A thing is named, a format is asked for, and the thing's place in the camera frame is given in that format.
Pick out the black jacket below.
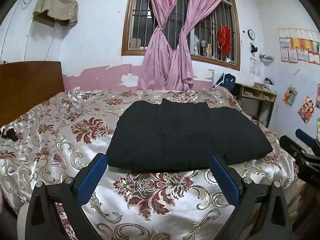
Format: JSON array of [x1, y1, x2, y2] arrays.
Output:
[[106, 99, 272, 173]]

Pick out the floral satin bedspread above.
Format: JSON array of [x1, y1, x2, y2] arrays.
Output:
[[1, 87, 298, 239]]

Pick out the wooden desk shelf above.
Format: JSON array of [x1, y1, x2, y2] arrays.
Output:
[[231, 83, 277, 128]]

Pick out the black socks on bed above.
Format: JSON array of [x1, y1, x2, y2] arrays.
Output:
[[1, 128, 18, 141]]

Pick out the dark blue backpack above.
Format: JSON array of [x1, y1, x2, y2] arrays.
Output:
[[213, 73, 236, 91]]

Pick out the brown wooden headboard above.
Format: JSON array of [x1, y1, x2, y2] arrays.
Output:
[[0, 61, 65, 126]]

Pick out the red hanging garment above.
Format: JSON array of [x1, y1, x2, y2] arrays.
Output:
[[217, 26, 232, 57]]

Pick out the wooden framed barred window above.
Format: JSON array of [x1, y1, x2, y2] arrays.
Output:
[[121, 0, 241, 72]]

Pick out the left pink curtain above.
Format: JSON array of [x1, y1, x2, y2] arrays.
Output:
[[137, 0, 177, 90]]

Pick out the pink curtain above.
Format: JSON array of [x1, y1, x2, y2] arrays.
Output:
[[165, 0, 222, 91], [137, 0, 177, 90]]

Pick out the right pink curtain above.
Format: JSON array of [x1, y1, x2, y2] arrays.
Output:
[[165, 0, 222, 91]]

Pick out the beige cloth covered shelf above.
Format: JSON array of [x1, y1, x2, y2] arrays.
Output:
[[33, 0, 78, 27]]

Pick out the cartoon wall sticker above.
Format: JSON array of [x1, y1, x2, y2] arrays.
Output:
[[298, 96, 315, 124], [282, 84, 298, 107]]

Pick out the wall certificates posters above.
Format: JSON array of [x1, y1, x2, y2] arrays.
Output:
[[278, 28, 320, 66]]

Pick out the round wall clock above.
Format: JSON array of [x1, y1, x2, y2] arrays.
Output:
[[247, 29, 256, 41]]

